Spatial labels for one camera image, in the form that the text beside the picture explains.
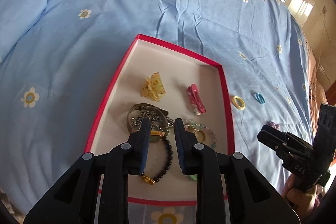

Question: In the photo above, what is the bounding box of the pastel crystal bead bracelet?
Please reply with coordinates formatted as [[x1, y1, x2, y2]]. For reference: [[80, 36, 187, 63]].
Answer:
[[183, 118, 218, 150]]

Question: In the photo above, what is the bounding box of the blue hair tie ring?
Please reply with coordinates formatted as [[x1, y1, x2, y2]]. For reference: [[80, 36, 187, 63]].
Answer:
[[253, 92, 266, 105]]

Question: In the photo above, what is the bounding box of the yellow hair tie ring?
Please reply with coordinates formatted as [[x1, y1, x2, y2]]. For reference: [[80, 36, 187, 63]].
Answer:
[[232, 95, 247, 111]]

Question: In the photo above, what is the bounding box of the green fabric hair scrunchie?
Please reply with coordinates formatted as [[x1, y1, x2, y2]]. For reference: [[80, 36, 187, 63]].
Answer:
[[188, 174, 198, 181]]

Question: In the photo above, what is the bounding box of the light blue floral bedsheet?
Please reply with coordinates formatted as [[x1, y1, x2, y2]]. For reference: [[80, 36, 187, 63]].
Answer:
[[1, 0, 313, 214]]

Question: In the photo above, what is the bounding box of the yellow hair claw clip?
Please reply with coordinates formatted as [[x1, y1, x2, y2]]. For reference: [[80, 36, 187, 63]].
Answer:
[[141, 72, 166, 102]]

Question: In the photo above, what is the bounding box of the pink snap hair clip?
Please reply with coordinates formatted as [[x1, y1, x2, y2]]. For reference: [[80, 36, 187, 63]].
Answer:
[[187, 84, 206, 116]]

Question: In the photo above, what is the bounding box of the gold square wrist watch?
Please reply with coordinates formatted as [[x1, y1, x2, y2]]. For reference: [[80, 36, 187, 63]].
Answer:
[[126, 103, 171, 144]]

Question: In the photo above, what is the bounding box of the silver chain bracelet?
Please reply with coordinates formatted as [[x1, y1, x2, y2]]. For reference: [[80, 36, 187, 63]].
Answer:
[[130, 111, 175, 129]]

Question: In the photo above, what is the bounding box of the black bead bracelet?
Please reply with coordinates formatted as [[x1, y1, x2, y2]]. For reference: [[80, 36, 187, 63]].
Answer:
[[141, 134, 174, 185]]

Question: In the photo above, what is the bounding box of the gold finger ring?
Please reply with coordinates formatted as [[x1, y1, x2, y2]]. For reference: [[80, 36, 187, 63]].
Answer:
[[194, 130, 207, 143]]

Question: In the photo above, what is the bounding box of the person's right hand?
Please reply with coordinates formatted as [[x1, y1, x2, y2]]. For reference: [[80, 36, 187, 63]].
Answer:
[[282, 174, 319, 221]]

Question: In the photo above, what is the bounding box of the red shallow cardboard box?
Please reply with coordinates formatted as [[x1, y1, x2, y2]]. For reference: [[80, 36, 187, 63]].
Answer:
[[84, 33, 236, 207]]

